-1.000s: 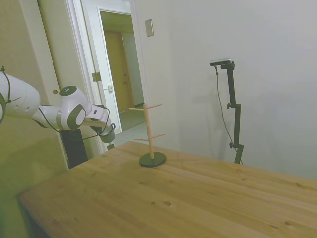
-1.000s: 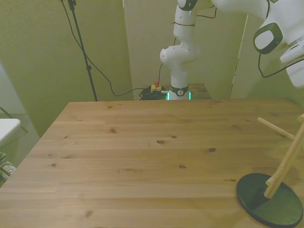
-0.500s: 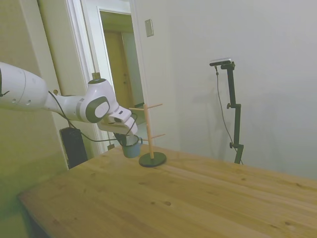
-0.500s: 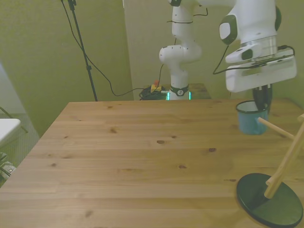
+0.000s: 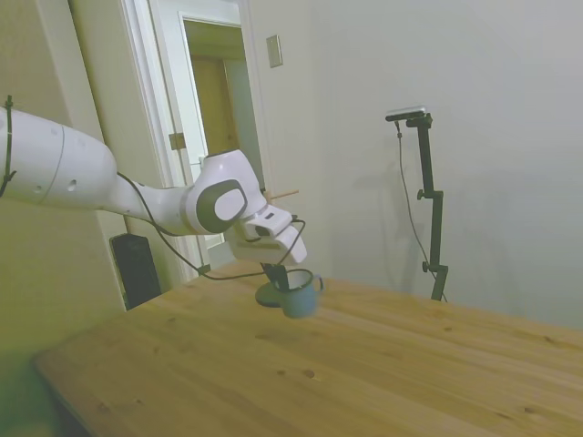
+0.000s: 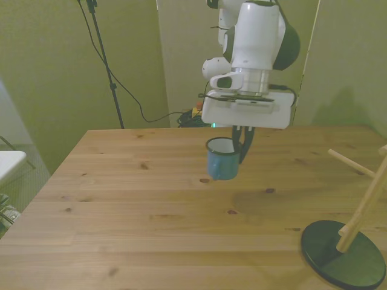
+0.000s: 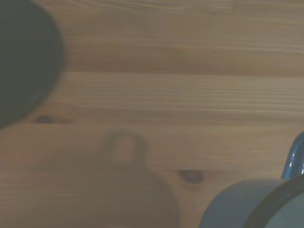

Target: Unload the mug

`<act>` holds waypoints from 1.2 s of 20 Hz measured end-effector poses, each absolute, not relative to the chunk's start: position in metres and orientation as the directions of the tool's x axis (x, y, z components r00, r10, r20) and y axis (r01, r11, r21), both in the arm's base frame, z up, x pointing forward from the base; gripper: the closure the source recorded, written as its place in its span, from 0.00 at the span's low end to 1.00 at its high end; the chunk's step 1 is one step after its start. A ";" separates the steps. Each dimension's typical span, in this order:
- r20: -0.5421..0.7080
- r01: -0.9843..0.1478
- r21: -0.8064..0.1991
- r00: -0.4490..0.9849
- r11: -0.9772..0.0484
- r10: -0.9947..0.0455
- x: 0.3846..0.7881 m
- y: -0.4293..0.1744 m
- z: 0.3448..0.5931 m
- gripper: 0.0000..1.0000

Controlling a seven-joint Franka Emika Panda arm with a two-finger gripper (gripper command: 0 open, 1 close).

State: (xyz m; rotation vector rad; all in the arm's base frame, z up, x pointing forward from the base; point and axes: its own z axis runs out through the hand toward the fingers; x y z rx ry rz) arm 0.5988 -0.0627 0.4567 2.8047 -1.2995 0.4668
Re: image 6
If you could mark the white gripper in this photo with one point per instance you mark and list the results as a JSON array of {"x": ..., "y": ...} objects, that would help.
[{"x": 245, "y": 113}]

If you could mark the blue enamel mug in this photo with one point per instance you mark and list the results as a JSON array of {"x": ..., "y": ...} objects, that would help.
[{"x": 222, "y": 166}]

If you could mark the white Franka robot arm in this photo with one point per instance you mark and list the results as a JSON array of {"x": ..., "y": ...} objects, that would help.
[{"x": 257, "y": 36}]

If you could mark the wooden mug tree stand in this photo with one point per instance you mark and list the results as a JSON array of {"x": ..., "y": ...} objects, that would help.
[{"x": 344, "y": 256}]

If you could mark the red emergency stop button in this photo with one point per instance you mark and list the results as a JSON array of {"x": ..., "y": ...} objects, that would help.
[{"x": 199, "y": 105}]

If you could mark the white folding table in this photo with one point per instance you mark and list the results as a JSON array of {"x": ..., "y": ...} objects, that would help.
[{"x": 9, "y": 163}]

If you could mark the grey shoes on floor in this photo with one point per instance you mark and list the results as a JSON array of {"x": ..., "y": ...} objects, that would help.
[{"x": 7, "y": 211}]

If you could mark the black tripod camera stand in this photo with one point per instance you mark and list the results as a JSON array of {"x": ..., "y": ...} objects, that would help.
[{"x": 106, "y": 69}]

